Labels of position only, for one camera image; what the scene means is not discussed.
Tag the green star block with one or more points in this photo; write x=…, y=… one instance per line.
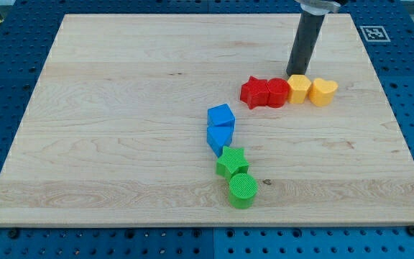
x=231, y=162

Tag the yellow heart block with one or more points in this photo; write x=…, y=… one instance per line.
x=322, y=92

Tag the green cylinder block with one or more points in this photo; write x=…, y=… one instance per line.
x=242, y=190

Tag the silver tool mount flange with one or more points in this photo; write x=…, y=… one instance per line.
x=319, y=7

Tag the light wooden board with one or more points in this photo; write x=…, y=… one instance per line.
x=115, y=131

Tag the yellow hexagon block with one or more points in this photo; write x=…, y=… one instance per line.
x=299, y=88

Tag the white fiducial marker tag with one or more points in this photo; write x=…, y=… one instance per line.
x=374, y=33

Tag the red star block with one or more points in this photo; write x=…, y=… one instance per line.
x=254, y=92

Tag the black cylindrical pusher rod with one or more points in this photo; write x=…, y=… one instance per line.
x=306, y=36

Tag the red cylinder block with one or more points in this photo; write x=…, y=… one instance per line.
x=278, y=92

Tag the blue triangle block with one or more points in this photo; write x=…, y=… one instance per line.
x=217, y=137

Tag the blue cube block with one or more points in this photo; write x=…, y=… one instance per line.
x=220, y=116

